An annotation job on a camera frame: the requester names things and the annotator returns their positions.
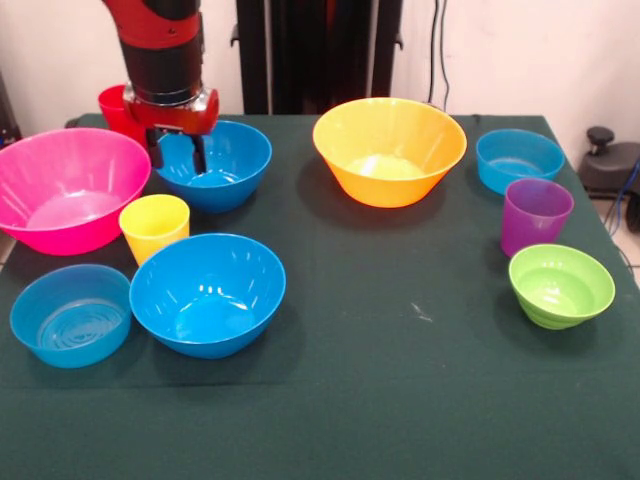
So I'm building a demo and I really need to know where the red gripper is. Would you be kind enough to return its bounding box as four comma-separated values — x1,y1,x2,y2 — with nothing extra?
122,88,221,175

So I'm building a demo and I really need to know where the blue plastic bowl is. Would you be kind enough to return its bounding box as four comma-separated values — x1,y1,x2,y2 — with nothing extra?
128,232,288,360
154,119,274,215

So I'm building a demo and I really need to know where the yellow plastic cup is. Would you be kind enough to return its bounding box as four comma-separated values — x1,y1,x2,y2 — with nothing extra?
118,193,191,267

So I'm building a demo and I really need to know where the large pink plastic bowl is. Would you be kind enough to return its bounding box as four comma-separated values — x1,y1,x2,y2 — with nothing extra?
0,127,153,257

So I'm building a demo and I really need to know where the red plastic cup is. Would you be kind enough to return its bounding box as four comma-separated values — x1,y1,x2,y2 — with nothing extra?
97,84,150,150

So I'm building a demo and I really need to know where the translucent blue shallow bowl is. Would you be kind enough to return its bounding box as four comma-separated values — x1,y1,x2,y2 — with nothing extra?
475,128,566,197
9,263,133,370

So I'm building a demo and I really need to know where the large orange plastic bowl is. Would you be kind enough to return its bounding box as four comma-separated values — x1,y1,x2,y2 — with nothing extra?
312,97,469,209

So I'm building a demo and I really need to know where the dark green table cloth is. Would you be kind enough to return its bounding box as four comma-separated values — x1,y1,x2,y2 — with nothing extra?
0,112,640,480

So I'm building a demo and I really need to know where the purple plastic cup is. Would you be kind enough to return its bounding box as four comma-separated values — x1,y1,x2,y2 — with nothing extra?
500,178,576,259

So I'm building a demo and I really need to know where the green plastic bowl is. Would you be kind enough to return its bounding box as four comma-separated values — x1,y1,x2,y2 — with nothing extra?
508,243,617,331

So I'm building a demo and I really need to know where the dark grey clamp device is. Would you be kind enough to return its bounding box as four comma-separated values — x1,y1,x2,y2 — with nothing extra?
579,126,640,201

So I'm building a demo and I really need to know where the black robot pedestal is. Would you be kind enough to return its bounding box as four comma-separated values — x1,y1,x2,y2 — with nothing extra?
230,0,404,116

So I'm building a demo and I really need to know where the black wall cable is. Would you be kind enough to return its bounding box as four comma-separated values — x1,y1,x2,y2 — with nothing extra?
427,0,451,110

